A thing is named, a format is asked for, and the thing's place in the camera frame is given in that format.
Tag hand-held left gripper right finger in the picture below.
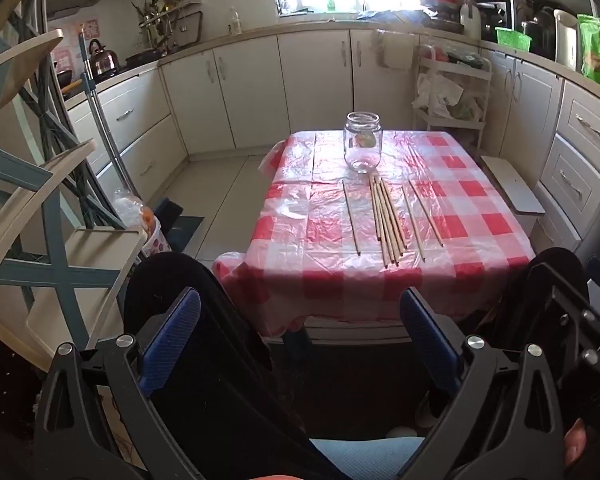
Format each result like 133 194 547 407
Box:
397 286 569 480

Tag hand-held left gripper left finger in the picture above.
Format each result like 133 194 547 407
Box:
31 286 202 480

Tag bunch of wooden chopsticks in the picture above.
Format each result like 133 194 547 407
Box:
343 174 445 267

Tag clear glass jar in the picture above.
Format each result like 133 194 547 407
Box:
343 111 384 174

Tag person's right hand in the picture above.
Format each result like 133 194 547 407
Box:
564 416 589 467

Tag floral print bin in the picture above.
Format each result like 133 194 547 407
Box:
139 217 173 258

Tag dark floor mat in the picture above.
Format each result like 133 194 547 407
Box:
167 215 206 256

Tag dark blue box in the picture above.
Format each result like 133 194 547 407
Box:
152 197 185 226

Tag white step stool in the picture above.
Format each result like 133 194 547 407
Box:
480 154 547 231

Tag plastic bag of oranges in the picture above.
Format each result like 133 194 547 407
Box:
112 189 157 235

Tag red white checked tablecloth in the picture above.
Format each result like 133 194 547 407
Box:
212 130 537 336

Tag red white checkered tablecloth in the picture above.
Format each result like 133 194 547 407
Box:
212 130 537 321

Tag green vegetable bag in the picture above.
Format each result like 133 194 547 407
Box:
450 97 485 122

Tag green packet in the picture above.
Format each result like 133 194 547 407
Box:
577 13 600 87

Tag white electric kettle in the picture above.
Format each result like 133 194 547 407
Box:
553 8 582 73

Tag white rolling trolley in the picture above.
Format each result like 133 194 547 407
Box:
412 44 494 150

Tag white plastic bag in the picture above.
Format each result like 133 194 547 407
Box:
412 72 465 119

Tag black kitchen appliance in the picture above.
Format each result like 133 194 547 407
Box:
521 6 559 59

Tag white base cabinets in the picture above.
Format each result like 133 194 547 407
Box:
62 27 600 261

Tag green plastic basket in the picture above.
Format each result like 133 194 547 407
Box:
495 27 535 52

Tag black countertop oven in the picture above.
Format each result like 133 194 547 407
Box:
476 2 512 44

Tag black wok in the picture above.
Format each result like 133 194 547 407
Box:
124 47 165 67

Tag red tomatoes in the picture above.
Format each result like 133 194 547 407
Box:
419 44 449 64

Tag stainless steel kettle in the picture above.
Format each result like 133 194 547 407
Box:
86 39 121 78

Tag white hanging bin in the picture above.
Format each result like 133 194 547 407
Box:
376 29 412 71

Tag white plastic jug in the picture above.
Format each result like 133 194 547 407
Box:
460 2 482 39

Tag stack of cooking pots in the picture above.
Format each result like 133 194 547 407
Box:
421 0 465 31

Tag pink wall stickers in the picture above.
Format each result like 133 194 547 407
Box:
50 19 103 68

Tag wall utensil rack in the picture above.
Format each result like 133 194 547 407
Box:
131 0 203 56

